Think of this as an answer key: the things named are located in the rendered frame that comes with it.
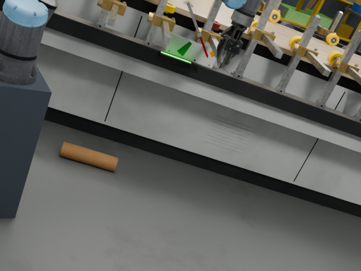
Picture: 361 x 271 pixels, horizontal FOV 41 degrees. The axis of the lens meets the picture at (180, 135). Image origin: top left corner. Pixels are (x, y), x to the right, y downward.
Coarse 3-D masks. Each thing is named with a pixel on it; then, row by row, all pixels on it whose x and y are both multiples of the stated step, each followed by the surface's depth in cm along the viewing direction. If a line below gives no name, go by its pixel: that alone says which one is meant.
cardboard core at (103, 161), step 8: (64, 144) 253; (72, 144) 255; (64, 152) 252; (72, 152) 253; (80, 152) 254; (88, 152) 255; (96, 152) 258; (80, 160) 255; (88, 160) 255; (96, 160) 256; (104, 160) 257; (112, 160) 258; (104, 168) 259; (112, 168) 258
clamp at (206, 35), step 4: (200, 28) 241; (196, 32) 241; (204, 32) 240; (208, 32) 241; (212, 32) 243; (196, 36) 242; (204, 36) 241; (208, 36) 241; (216, 36) 242; (220, 36) 243; (204, 40) 242
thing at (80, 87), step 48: (96, 0) 252; (144, 0) 253; (48, 48) 262; (96, 96) 276; (144, 96) 278; (192, 96) 280; (336, 96) 286; (144, 144) 295; (192, 144) 294; (240, 144) 296; (288, 144) 299; (288, 192) 318; (336, 192) 317
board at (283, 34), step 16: (176, 0) 267; (192, 0) 287; (208, 0) 311; (224, 16) 280; (256, 16) 329; (288, 32) 321; (288, 48) 268; (320, 48) 312; (336, 48) 340; (352, 64) 306
